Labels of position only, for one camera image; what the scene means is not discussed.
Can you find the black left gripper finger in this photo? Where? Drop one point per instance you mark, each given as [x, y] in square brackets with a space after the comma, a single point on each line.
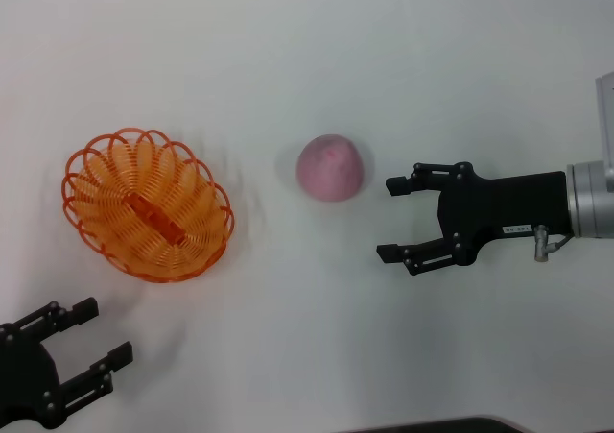
[96, 370]
[72, 313]

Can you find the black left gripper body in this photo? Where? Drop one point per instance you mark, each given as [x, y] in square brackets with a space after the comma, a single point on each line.
[24, 380]

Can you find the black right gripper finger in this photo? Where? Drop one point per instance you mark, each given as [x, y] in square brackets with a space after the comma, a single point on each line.
[427, 255]
[432, 176]

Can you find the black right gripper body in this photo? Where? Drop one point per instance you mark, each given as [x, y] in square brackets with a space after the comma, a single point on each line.
[508, 202]

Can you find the pink peach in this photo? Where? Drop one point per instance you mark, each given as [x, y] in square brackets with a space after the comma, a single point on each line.
[331, 169]

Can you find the dark curved edge object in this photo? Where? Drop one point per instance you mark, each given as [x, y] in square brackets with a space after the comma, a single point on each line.
[432, 425]

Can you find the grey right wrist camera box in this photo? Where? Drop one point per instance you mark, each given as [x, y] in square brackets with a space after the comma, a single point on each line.
[606, 116]

